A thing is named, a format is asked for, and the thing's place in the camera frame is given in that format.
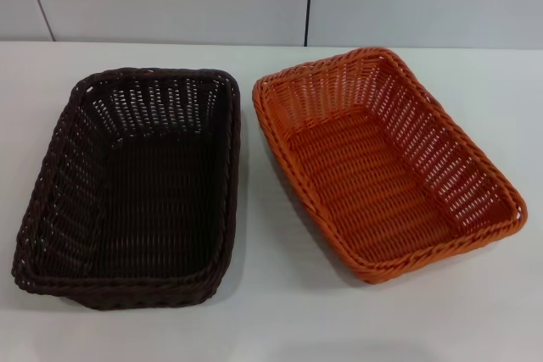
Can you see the orange woven basket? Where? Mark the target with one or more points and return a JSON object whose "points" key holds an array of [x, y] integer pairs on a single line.
{"points": [[365, 175]]}

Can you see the dark brown woven basket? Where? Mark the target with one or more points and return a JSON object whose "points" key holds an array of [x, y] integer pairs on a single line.
{"points": [[140, 209]]}

